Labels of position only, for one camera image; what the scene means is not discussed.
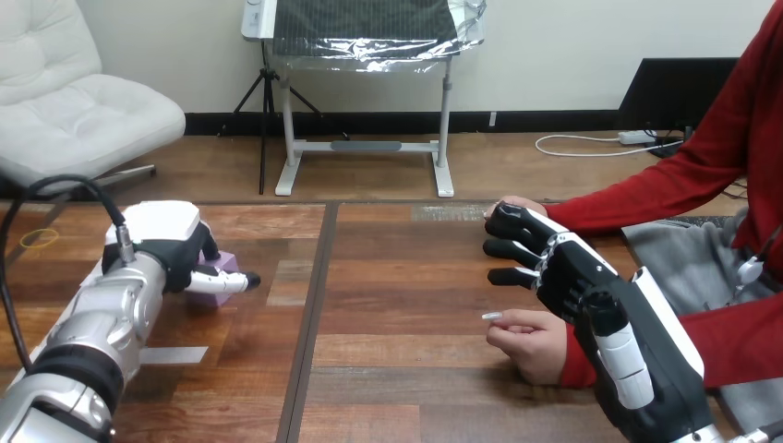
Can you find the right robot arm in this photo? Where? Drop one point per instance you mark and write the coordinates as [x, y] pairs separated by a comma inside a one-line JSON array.
[[712, 438]]

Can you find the white power strip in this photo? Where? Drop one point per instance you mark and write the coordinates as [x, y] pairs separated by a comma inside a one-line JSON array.
[[636, 137]]

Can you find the purple block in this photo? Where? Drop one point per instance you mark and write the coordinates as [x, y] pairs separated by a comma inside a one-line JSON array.
[[215, 299]]

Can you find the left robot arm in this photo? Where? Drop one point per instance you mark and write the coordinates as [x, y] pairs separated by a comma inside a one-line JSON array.
[[101, 321]]

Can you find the foil sheet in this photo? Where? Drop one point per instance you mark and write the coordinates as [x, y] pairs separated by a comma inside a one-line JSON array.
[[367, 49]]

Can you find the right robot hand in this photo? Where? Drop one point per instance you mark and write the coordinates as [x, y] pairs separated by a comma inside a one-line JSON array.
[[657, 367]]

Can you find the dark screen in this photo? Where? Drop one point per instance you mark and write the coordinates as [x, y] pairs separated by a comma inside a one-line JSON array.
[[673, 92]]

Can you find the white desk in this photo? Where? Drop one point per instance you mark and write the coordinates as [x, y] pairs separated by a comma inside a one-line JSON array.
[[364, 147]]

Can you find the black tripod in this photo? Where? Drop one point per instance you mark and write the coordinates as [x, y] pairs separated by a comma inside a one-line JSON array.
[[263, 128]]

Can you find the black ribbed mat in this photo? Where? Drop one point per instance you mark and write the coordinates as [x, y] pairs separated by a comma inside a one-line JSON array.
[[367, 24]]

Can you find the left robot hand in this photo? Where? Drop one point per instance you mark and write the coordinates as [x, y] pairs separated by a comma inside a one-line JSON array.
[[160, 227]]

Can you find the white cushioned chair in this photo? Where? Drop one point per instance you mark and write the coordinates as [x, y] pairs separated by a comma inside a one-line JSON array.
[[79, 110]]

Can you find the person's hand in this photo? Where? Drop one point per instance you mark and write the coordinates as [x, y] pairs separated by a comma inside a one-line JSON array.
[[535, 348], [527, 202]]

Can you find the person's forearm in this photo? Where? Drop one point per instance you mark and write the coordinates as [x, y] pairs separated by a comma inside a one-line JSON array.
[[734, 342], [642, 195]]

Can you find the person's body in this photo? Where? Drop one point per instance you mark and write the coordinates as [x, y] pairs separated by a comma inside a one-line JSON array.
[[761, 116]]

